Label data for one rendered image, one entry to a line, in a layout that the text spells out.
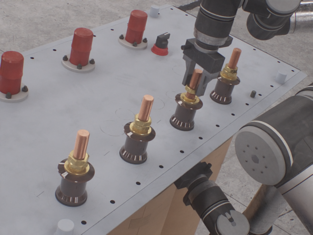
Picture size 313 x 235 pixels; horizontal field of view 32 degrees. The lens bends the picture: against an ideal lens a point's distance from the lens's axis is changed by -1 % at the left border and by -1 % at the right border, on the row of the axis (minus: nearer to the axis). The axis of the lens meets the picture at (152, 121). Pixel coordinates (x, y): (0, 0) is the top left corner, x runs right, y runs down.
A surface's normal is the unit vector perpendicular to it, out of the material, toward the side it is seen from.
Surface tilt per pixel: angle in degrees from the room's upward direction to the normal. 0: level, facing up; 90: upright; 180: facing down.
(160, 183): 11
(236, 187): 0
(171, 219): 90
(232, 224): 19
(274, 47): 0
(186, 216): 90
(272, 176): 107
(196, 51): 90
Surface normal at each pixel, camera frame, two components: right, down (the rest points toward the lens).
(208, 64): -0.76, 0.21
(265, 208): -0.58, 0.60
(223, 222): 0.04, -0.62
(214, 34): -0.05, 0.55
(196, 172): 0.34, -0.67
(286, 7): 0.04, -0.03
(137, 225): 0.49, 0.58
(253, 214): -0.87, 0.31
